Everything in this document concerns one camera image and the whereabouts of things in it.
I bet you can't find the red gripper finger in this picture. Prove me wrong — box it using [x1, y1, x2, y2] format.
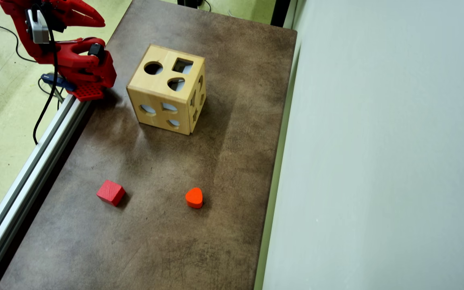
[66, 10, 106, 28]
[61, 0, 95, 12]

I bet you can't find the black and white wrist camera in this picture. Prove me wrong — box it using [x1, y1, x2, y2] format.
[26, 8, 51, 44]

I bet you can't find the thick black camera cable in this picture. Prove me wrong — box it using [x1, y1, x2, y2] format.
[33, 0, 69, 145]

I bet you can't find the thin black cable loop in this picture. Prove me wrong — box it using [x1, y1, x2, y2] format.
[38, 77, 61, 110]

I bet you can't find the dark vertical post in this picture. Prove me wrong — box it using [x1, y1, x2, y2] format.
[270, 0, 293, 29]

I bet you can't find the wooden shape sorter box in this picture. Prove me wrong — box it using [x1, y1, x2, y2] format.
[126, 43, 207, 136]

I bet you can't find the orange rounded triangle block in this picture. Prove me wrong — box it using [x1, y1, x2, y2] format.
[185, 187, 204, 209]

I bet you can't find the blue table clamp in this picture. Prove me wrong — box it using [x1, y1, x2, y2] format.
[41, 73, 76, 104]

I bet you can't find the red cube block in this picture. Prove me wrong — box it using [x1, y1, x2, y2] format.
[96, 180, 126, 207]

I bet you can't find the thin black floor cable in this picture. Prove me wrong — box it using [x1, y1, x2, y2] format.
[0, 23, 39, 64]

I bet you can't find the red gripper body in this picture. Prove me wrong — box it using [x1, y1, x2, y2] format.
[12, 0, 75, 33]

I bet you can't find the red robot base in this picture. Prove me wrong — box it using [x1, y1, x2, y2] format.
[57, 60, 118, 101]

